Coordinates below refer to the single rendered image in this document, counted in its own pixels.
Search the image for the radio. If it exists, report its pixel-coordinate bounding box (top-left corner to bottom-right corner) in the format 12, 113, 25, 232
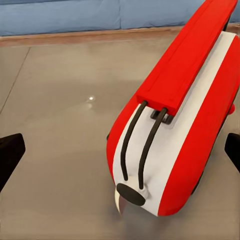
106, 0, 240, 216

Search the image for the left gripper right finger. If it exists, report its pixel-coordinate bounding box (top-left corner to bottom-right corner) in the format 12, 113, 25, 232
224, 133, 240, 172

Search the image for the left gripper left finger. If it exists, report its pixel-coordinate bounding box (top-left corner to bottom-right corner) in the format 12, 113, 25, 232
0, 133, 26, 192

